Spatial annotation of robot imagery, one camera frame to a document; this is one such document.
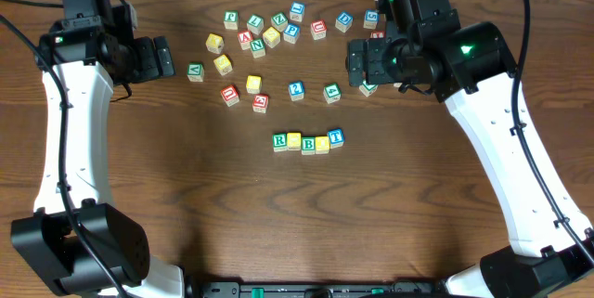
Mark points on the red U block lower left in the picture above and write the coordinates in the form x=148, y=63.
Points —
x=230, y=95

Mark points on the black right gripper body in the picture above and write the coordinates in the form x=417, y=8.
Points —
x=384, y=73

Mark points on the red A letter block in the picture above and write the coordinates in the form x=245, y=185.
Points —
x=245, y=38

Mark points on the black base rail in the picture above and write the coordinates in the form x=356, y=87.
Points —
x=234, y=289

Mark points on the red u block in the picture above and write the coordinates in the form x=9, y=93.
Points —
x=230, y=95
x=318, y=29

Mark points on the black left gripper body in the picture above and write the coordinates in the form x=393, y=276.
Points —
x=162, y=56

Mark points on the green 4 number block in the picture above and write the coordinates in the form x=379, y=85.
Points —
x=332, y=93

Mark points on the yellow O letter block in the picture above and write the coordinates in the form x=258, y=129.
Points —
x=294, y=140

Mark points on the green R letter block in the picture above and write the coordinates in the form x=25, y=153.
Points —
x=280, y=142

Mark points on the green B letter block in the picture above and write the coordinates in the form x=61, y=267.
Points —
x=308, y=145

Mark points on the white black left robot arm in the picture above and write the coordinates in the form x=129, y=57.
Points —
x=76, y=241

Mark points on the green V letter block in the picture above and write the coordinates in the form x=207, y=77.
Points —
x=195, y=72

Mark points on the blue P letter block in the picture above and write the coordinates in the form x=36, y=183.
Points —
x=291, y=33

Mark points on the green Z letter block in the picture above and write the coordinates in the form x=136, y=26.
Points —
x=280, y=21

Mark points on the blue D letter block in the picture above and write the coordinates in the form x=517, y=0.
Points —
x=344, y=22

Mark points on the green N letter block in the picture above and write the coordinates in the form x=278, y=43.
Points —
x=257, y=47

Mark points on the blue 5 number block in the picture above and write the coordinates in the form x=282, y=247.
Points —
x=371, y=19

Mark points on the red U block upper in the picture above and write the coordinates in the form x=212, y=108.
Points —
x=318, y=29

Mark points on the green J letter block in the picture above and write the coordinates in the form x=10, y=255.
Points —
x=368, y=89

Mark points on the blue 2 number block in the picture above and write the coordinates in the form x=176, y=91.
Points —
x=296, y=90

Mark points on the red I letter block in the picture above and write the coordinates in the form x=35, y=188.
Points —
x=377, y=34

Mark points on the red E letter block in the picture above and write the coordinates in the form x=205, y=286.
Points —
x=260, y=103

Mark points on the yellow C letter block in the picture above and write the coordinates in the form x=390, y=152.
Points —
x=254, y=84

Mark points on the blue T letter block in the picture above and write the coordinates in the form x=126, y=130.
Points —
x=336, y=138

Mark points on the yellow S letter block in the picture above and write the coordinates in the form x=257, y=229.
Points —
x=223, y=65

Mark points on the blue top letter block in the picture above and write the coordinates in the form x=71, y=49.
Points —
x=297, y=11

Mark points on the green L letter block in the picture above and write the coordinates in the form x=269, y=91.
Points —
x=255, y=24

